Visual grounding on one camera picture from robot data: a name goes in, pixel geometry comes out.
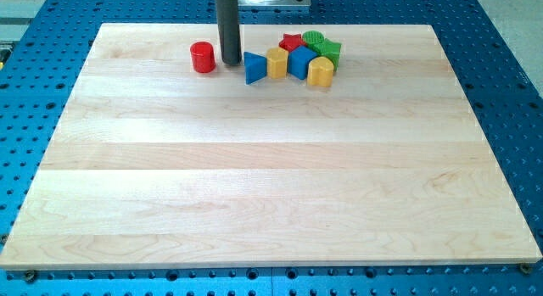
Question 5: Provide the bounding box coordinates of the yellow hexagon block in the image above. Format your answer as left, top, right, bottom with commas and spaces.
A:
266, 47, 288, 79

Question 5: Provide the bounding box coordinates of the left corner screw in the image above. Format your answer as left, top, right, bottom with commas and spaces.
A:
22, 270, 37, 282

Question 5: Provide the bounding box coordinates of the red star block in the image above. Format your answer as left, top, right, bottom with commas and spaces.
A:
279, 33, 307, 53

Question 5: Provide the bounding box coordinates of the wooden board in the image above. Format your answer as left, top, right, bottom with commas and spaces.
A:
1, 23, 541, 270

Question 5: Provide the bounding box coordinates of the corner screw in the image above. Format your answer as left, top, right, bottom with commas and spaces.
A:
518, 264, 533, 275
22, 270, 37, 282

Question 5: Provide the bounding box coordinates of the blue triangle block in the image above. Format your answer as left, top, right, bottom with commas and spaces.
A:
244, 52, 267, 85

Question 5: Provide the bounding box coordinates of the green cylinder block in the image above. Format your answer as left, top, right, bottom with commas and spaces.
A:
302, 31, 325, 49

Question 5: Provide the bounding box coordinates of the green star block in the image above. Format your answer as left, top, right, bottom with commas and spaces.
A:
314, 38, 342, 70

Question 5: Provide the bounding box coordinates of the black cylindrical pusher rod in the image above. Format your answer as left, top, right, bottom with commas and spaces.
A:
216, 0, 242, 65

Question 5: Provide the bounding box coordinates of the blue cube block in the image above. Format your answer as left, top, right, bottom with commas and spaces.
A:
287, 46, 317, 80

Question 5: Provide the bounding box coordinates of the red cylinder block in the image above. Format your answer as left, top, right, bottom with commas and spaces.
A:
190, 42, 216, 73

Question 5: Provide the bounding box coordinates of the right corner screw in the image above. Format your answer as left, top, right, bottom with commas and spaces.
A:
518, 264, 533, 275

